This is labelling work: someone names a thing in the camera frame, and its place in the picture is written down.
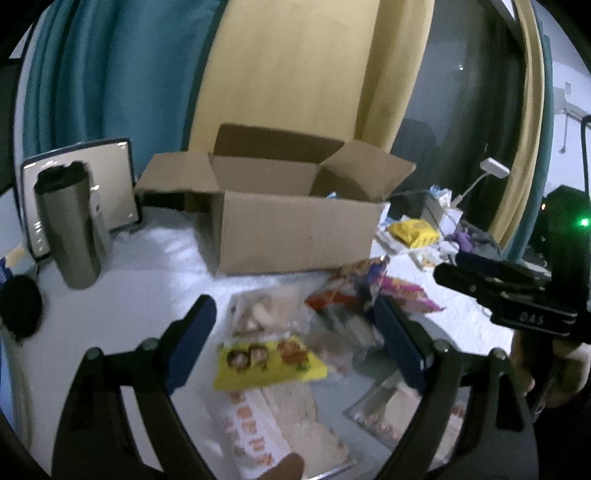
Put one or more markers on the red purple snack bag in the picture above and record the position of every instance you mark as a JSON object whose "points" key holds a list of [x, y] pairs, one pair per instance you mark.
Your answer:
{"points": [[358, 285]]}

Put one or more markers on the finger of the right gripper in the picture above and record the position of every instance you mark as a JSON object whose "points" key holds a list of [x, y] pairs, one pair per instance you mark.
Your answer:
{"points": [[498, 263], [494, 285]]}

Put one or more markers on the brown cardboard box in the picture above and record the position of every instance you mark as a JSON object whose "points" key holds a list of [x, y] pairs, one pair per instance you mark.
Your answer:
{"points": [[280, 201]]}

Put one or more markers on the tablet with dark frame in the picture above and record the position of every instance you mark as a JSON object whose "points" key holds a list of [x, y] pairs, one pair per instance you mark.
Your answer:
{"points": [[111, 176]]}

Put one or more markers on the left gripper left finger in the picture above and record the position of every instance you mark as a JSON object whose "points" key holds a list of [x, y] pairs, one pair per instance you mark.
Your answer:
{"points": [[94, 438]]}

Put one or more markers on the black round object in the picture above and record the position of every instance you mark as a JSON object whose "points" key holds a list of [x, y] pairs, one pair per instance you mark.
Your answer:
{"points": [[21, 307]]}

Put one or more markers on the steel travel mug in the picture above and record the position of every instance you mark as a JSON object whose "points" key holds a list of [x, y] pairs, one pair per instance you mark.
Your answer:
{"points": [[72, 221]]}

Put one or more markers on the white desk lamp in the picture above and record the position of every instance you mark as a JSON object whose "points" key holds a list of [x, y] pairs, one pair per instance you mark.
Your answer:
{"points": [[489, 167]]}

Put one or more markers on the clear packet with orange print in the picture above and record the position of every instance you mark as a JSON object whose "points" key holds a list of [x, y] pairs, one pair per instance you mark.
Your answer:
{"points": [[387, 410]]}

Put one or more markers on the clear cookie snack bag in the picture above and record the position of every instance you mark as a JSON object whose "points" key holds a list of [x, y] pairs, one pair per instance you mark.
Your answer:
{"points": [[275, 310]]}

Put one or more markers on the purple cloth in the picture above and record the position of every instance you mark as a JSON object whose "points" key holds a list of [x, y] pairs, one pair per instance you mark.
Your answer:
{"points": [[463, 239]]}

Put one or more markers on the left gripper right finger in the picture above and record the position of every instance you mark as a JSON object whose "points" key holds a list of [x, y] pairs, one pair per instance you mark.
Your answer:
{"points": [[472, 421]]}

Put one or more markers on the yellow snack bag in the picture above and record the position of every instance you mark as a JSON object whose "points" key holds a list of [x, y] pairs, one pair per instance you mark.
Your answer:
{"points": [[248, 365]]}

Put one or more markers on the teal curtain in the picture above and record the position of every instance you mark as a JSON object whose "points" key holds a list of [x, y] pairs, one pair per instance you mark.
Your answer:
{"points": [[118, 69]]}

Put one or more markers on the yellow package on clutter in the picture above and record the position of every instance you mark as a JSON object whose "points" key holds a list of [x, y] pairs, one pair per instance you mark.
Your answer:
{"points": [[415, 233]]}

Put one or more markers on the white orange snack packet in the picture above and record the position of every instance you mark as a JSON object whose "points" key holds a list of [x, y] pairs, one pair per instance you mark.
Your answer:
{"points": [[259, 427]]}

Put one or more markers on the yellow curtain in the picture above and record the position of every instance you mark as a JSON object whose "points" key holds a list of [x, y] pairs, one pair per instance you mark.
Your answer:
{"points": [[337, 69]]}

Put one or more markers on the person's right hand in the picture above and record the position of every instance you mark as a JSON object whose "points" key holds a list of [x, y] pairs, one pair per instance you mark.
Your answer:
{"points": [[550, 372]]}

